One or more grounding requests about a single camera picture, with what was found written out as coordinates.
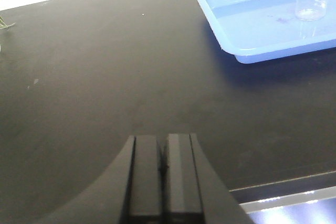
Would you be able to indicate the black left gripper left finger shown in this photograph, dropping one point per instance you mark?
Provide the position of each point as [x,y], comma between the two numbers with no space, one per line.
[128,191]

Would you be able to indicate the blue plastic tray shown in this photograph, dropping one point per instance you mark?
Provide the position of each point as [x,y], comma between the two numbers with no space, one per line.
[260,30]

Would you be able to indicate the green plant sprig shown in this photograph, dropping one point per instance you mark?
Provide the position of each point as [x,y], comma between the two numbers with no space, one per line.
[4,25]

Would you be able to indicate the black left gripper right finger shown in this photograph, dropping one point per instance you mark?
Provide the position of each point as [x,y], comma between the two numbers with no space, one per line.
[193,192]

